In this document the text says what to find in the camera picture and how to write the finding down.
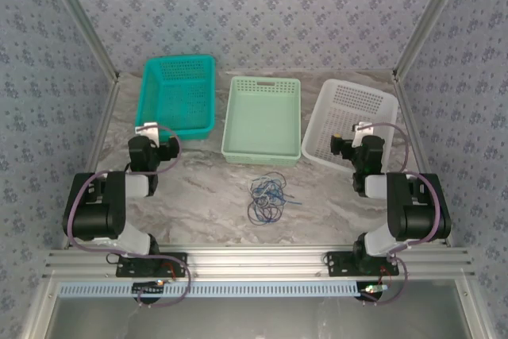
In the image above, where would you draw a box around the aluminium frame post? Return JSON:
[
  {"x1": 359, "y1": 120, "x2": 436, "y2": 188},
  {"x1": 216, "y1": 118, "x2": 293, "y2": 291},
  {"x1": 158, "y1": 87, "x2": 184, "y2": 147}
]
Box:
[
  {"x1": 392, "y1": 0, "x2": 473, "y2": 82},
  {"x1": 39, "y1": 0, "x2": 121, "y2": 84}
]

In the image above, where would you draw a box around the thin blue cable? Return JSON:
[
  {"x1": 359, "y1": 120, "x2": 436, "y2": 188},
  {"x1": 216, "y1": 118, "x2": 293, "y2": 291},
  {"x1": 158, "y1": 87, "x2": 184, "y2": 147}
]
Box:
[
  {"x1": 253, "y1": 186, "x2": 303, "y2": 223},
  {"x1": 250, "y1": 183, "x2": 283, "y2": 224}
]

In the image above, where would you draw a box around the small black circuit board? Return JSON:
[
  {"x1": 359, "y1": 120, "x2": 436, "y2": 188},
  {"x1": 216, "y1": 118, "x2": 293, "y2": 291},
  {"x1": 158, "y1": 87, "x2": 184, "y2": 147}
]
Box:
[
  {"x1": 358, "y1": 281, "x2": 389, "y2": 302},
  {"x1": 132, "y1": 281, "x2": 167, "y2": 303}
]

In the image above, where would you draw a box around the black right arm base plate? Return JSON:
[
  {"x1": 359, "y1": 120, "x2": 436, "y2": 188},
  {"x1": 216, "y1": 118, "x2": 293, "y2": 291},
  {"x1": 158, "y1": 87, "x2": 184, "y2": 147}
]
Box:
[{"x1": 325, "y1": 251, "x2": 400, "y2": 276}]

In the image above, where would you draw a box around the aluminium lower frame bar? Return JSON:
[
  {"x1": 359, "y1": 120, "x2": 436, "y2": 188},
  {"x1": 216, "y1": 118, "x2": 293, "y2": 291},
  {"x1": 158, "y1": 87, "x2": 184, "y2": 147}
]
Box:
[
  {"x1": 456, "y1": 277, "x2": 493, "y2": 339},
  {"x1": 19, "y1": 277, "x2": 60, "y2": 339}
]

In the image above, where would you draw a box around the grey slotted cable duct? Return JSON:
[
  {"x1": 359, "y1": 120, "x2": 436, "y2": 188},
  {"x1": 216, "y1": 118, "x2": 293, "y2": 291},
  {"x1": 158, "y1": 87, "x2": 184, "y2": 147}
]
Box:
[{"x1": 58, "y1": 279, "x2": 357, "y2": 299}]

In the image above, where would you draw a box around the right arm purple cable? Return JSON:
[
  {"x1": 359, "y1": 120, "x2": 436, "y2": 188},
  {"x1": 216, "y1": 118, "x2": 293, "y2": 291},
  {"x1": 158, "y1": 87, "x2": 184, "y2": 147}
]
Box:
[{"x1": 359, "y1": 121, "x2": 444, "y2": 308}]

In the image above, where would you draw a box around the white plastic basket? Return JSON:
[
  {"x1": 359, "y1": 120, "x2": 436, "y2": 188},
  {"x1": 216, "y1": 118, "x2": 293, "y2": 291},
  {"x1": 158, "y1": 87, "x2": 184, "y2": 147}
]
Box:
[{"x1": 301, "y1": 79, "x2": 399, "y2": 175}]

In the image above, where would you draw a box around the aluminium mounting rail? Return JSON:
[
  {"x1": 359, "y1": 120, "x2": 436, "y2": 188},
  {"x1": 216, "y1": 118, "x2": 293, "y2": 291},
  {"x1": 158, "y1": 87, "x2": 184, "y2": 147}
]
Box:
[{"x1": 44, "y1": 246, "x2": 475, "y2": 279}]

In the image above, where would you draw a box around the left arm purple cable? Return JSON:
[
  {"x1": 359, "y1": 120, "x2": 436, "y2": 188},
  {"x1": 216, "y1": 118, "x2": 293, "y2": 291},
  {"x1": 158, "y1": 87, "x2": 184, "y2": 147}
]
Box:
[{"x1": 65, "y1": 124, "x2": 192, "y2": 309}]

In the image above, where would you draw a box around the mint green plastic basket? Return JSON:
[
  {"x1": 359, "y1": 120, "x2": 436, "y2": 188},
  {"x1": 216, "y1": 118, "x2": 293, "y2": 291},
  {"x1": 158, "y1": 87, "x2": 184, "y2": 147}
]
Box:
[{"x1": 220, "y1": 75, "x2": 302, "y2": 168}]

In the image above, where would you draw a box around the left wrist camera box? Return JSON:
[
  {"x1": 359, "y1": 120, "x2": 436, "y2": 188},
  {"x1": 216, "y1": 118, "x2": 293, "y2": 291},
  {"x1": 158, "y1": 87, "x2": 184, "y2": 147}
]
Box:
[{"x1": 134, "y1": 121, "x2": 160, "y2": 144}]

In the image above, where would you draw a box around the teal plastic basket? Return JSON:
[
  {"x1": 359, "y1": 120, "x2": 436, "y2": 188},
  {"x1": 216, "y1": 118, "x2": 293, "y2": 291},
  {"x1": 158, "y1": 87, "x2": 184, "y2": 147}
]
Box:
[{"x1": 134, "y1": 55, "x2": 217, "y2": 142}]

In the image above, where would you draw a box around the grey metal panel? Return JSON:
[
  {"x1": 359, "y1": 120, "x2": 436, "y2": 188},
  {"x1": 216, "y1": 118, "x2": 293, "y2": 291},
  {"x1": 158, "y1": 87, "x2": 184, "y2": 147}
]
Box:
[{"x1": 43, "y1": 297, "x2": 475, "y2": 339}]

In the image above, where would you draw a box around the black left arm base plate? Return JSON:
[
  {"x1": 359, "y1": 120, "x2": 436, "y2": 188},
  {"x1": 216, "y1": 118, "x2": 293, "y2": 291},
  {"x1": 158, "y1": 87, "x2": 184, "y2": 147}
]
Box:
[{"x1": 115, "y1": 252, "x2": 188, "y2": 278}]

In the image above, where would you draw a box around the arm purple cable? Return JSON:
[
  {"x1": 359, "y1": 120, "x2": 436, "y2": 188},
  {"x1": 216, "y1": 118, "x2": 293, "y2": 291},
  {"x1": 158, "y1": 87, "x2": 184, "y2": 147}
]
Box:
[
  {"x1": 359, "y1": 121, "x2": 444, "y2": 308},
  {"x1": 65, "y1": 124, "x2": 192, "y2": 309}
]

